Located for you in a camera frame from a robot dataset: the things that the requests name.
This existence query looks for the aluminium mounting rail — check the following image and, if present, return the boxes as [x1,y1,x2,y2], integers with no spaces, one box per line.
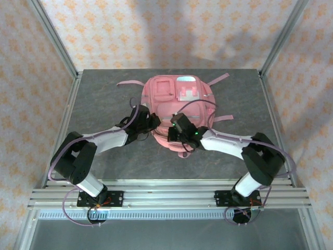
[27,179,312,209]

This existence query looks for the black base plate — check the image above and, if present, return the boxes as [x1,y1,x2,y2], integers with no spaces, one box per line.
[77,190,124,208]
[213,190,261,208]

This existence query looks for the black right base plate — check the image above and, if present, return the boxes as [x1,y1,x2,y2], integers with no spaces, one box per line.
[213,190,261,208]

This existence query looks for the aluminium side rail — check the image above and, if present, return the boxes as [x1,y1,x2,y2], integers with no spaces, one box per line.
[46,71,83,183]
[258,71,298,187]

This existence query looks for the slotted grey cable duct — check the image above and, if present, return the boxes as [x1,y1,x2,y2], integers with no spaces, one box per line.
[38,210,303,220]

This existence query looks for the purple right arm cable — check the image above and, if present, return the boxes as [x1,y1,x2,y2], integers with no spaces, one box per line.
[172,100,298,227]

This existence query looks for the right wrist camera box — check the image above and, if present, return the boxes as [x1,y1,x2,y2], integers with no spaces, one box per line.
[170,112,198,133]

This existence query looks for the pink school backpack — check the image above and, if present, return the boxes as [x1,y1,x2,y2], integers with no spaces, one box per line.
[116,73,234,159]

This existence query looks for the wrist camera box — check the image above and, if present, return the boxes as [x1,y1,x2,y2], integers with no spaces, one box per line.
[134,104,152,118]
[170,112,198,133]

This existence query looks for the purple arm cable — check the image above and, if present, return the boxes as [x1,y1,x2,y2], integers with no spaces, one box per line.
[172,100,298,227]
[48,97,140,227]

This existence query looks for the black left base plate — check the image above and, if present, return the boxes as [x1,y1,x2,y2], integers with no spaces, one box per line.
[77,190,124,208]

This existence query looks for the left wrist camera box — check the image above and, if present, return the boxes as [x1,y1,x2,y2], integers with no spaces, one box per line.
[134,104,152,118]

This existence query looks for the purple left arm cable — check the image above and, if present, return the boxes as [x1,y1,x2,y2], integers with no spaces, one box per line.
[48,97,140,227]

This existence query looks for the aluminium frame post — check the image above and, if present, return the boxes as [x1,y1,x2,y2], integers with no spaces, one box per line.
[259,0,311,77]
[27,0,79,79]

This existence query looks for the aluminium frame leg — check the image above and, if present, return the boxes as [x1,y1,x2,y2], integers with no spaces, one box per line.
[13,208,40,250]
[298,208,321,250]

